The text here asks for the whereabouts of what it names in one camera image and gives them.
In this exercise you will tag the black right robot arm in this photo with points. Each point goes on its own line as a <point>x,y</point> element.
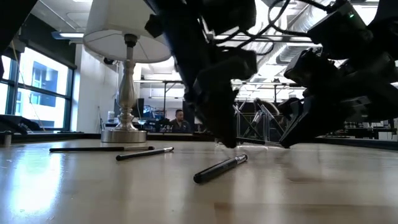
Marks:
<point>339,31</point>

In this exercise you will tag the clear plastic organizer container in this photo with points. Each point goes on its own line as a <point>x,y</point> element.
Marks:
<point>267,138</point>

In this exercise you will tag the white jug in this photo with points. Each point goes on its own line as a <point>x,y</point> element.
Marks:
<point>111,116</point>

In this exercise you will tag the silver ceiling duct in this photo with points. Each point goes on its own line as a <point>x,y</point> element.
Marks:
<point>298,21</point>

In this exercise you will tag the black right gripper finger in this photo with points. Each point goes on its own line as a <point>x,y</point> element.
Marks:
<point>317,121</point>
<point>290,110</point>

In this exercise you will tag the ceiling light panel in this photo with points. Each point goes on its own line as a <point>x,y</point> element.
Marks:
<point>70,35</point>

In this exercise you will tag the black aluminium table frame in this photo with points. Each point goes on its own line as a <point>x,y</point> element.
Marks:
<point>62,137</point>

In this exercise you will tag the black background workstation frame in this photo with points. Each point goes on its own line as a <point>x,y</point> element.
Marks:
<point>149,81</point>

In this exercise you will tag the person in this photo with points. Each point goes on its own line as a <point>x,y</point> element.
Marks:
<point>179,124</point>

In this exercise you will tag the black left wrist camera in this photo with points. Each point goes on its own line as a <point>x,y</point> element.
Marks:
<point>230,15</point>

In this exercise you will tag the large black powder brush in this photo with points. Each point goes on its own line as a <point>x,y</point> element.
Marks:
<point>265,105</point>

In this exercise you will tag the large window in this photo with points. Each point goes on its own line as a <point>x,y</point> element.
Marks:
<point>43,102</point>

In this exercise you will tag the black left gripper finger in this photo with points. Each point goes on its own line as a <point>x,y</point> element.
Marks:
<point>217,118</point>

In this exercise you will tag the small grey post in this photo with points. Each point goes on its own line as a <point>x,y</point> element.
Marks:
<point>7,138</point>

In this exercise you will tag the black printed makeup brush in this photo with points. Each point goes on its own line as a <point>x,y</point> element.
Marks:
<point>217,169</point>

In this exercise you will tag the white shade silver table lamp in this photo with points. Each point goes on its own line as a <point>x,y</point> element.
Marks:
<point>124,18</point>

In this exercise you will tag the black monitor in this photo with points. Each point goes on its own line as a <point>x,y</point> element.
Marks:
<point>139,107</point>

